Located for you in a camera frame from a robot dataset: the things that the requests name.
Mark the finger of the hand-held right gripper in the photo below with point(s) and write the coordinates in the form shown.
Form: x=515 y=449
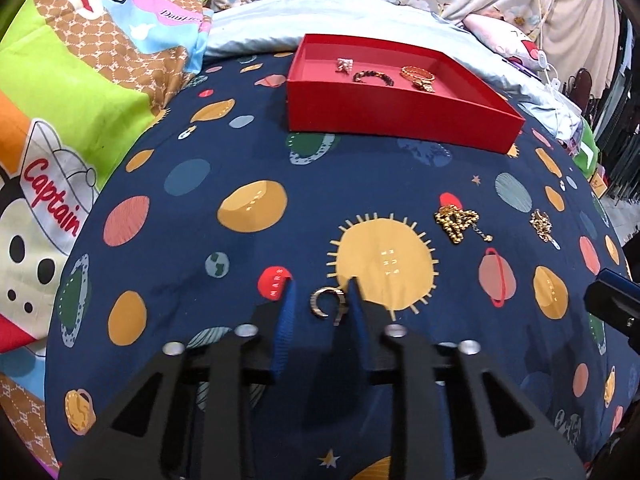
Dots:
x=612 y=295

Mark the red cardboard box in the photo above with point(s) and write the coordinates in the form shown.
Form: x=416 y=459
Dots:
x=390 y=110

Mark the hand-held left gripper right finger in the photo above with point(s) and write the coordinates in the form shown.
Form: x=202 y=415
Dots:
x=357 y=310

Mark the beige curtain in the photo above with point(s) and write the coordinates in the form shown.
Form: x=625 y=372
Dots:
x=580 y=10

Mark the colourful monkey print blanket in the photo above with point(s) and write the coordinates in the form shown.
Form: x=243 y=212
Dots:
x=75 y=85

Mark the pink cartoon pillow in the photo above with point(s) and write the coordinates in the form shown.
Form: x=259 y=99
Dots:
x=500 y=35

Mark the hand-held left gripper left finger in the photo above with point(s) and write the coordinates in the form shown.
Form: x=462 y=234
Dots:
x=282 y=330

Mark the dark chair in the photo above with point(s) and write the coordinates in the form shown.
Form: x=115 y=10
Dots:
x=580 y=87

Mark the green box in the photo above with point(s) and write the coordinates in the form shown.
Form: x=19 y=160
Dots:
x=587 y=152

